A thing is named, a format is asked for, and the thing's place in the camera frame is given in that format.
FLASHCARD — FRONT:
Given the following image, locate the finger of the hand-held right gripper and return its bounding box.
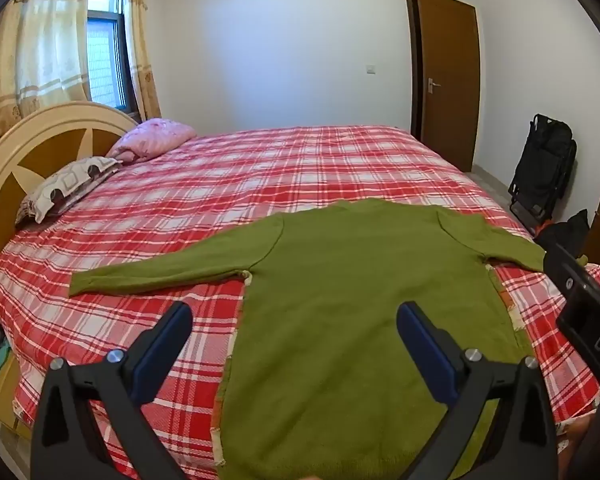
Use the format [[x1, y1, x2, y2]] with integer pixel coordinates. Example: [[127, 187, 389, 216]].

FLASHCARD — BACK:
[[544, 242, 600, 295]]

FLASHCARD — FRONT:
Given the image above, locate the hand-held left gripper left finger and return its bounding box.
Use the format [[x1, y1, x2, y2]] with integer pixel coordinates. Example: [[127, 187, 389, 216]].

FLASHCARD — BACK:
[[30, 301, 195, 480]]

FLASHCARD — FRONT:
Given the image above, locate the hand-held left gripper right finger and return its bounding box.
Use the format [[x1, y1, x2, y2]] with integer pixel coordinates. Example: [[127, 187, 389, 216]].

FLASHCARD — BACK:
[[396, 301, 558, 480]]

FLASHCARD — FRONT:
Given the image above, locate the green knitted sweater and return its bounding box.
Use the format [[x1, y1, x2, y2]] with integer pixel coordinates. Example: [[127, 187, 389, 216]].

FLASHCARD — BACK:
[[69, 198, 548, 480]]

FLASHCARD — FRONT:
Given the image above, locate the black bag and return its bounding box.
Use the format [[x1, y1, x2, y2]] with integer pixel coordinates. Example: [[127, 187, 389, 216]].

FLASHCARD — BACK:
[[535, 208, 591, 256]]

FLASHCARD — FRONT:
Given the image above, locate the black folded stroller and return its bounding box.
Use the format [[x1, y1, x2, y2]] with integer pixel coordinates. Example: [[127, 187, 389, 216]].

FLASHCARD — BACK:
[[508, 114, 577, 233]]

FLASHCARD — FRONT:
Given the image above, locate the red plaid bed sheet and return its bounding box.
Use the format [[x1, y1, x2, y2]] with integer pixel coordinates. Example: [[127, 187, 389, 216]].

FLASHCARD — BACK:
[[0, 125, 600, 476]]

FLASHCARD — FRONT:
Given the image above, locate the brown patterned pillow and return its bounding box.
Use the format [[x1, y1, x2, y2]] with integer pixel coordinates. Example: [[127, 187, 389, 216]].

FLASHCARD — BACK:
[[15, 156, 123, 226]]

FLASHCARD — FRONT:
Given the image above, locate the pink pillow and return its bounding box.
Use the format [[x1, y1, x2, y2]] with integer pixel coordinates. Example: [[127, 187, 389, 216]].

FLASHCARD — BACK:
[[105, 117, 197, 163]]

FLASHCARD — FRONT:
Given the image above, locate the wooden bedside table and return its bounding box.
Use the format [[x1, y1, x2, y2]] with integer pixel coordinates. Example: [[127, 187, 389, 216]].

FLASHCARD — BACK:
[[0, 355, 35, 461]]

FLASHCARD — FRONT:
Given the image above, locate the brown wooden door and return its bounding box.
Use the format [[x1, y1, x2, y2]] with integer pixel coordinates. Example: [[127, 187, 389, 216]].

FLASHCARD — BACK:
[[404, 0, 482, 173]]

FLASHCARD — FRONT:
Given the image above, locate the cream wooden headboard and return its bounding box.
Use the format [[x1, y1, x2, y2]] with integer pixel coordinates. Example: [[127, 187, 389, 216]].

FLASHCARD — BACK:
[[0, 101, 140, 311]]

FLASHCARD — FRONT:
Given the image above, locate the window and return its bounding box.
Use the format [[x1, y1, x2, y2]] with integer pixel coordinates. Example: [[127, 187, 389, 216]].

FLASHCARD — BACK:
[[86, 0, 131, 113]]

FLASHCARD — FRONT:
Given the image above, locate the wide cream patterned curtain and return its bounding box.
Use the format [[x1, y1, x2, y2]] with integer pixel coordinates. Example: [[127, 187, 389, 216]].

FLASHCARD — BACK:
[[0, 0, 93, 143]]

